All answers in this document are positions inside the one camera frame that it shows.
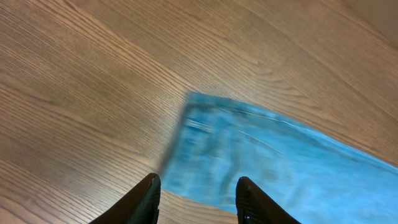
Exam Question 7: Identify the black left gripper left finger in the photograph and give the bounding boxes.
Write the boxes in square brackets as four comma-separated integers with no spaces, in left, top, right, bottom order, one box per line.
[90,173,161,224]

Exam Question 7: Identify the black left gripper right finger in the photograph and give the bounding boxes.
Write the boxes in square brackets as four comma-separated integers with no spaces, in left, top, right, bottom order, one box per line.
[236,177,300,224]

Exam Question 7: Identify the light blue denim jeans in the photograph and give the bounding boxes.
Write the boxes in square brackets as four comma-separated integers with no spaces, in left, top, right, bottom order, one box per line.
[161,93,397,223]

